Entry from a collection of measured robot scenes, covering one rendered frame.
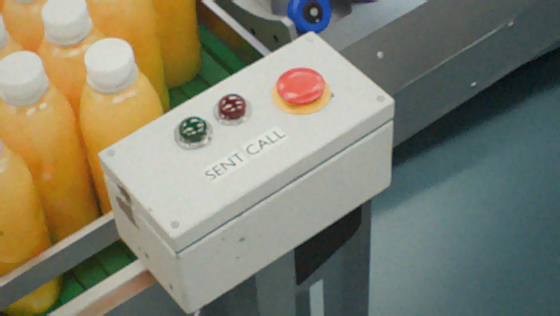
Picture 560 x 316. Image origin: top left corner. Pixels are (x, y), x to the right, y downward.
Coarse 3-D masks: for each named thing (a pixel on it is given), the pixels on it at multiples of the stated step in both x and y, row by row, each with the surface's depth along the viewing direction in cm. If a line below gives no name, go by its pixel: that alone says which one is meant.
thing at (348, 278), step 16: (368, 208) 145; (368, 224) 148; (352, 240) 147; (368, 240) 150; (336, 256) 150; (352, 256) 150; (368, 256) 153; (336, 272) 153; (352, 272) 153; (368, 272) 156; (336, 288) 156; (352, 288) 156; (368, 288) 159; (336, 304) 159; (352, 304) 159; (368, 304) 162
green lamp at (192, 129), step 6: (186, 120) 83; (192, 120) 83; (198, 120) 83; (180, 126) 83; (186, 126) 83; (192, 126) 83; (198, 126) 83; (204, 126) 83; (180, 132) 83; (186, 132) 82; (192, 132) 82; (198, 132) 82; (204, 132) 83; (180, 138) 83; (186, 138) 83; (192, 138) 83; (198, 138) 83
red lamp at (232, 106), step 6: (228, 96) 84; (234, 96) 84; (240, 96) 85; (222, 102) 84; (228, 102) 84; (234, 102) 84; (240, 102) 84; (246, 102) 85; (222, 108) 84; (228, 108) 84; (234, 108) 84; (240, 108) 84; (246, 108) 85; (222, 114) 84; (228, 114) 84; (234, 114) 84; (240, 114) 84
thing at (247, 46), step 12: (204, 0) 111; (204, 12) 112; (216, 12) 110; (216, 24) 111; (228, 24) 109; (228, 36) 111; (240, 36) 108; (252, 36) 108; (240, 48) 110; (252, 48) 107; (264, 48) 107; (252, 60) 109
